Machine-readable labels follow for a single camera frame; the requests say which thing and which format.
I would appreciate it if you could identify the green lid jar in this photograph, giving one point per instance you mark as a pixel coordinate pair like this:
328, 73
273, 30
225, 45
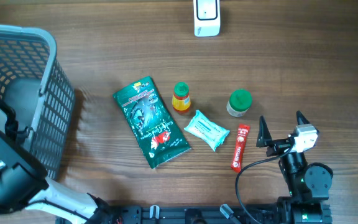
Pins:
239, 102

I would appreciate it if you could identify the red sauce bottle green cap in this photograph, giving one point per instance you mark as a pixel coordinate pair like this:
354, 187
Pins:
181, 98

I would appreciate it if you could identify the teal wet wipes pack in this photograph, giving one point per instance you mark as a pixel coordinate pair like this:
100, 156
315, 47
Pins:
211, 133

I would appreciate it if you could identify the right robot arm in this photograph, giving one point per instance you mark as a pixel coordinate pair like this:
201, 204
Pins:
307, 183

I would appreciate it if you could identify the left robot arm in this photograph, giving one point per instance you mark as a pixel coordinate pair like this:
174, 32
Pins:
25, 185

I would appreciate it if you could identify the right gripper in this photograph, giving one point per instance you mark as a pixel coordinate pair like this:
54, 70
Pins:
265, 138

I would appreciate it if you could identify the grey plastic mesh basket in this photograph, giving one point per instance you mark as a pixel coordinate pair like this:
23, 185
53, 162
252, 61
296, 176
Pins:
34, 85

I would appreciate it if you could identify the white barcode scanner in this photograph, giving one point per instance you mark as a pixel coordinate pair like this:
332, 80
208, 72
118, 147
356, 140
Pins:
207, 18

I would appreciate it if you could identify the red Nescafe coffee sachet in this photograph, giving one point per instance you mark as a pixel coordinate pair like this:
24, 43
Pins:
241, 139

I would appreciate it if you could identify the green snack packet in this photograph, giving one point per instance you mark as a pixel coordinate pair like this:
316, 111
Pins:
156, 132

